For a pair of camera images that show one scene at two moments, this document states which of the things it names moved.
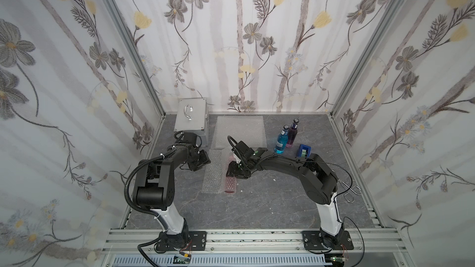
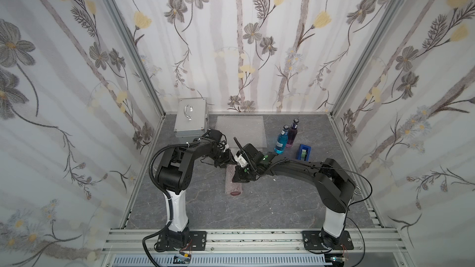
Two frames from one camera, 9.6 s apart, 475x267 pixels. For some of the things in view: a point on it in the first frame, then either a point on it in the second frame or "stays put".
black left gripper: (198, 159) -> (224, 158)
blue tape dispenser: (304, 151) stays put
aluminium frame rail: (260, 241) stays put
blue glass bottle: (282, 140) stays put
